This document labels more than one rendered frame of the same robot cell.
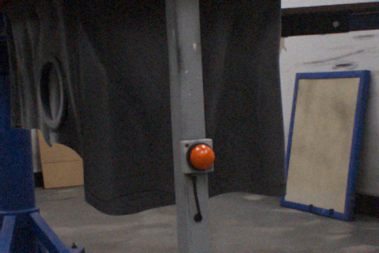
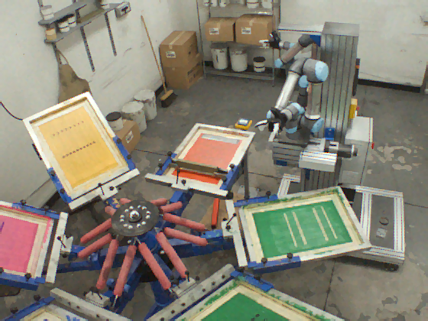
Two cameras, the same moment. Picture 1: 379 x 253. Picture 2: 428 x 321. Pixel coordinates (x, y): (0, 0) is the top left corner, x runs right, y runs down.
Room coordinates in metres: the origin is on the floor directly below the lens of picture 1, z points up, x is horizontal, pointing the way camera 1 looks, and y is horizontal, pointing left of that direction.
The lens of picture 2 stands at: (3.47, 2.00, 2.96)
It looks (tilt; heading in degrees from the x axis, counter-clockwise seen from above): 39 degrees down; 229
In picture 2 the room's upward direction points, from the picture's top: 6 degrees counter-clockwise
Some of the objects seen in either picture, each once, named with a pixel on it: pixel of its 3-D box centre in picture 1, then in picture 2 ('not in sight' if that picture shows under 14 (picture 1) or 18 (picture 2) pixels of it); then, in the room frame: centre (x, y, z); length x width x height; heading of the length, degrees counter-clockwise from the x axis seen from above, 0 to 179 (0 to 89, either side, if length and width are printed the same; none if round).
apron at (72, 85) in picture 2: not in sight; (72, 90); (2.17, -1.95, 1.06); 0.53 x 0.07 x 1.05; 23
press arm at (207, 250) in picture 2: not in sight; (238, 243); (2.37, 0.85, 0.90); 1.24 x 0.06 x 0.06; 143
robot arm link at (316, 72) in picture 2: not in sight; (313, 97); (1.52, 0.81, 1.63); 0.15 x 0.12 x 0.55; 92
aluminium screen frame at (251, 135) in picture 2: not in sight; (208, 155); (1.90, 0.06, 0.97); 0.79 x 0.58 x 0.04; 23
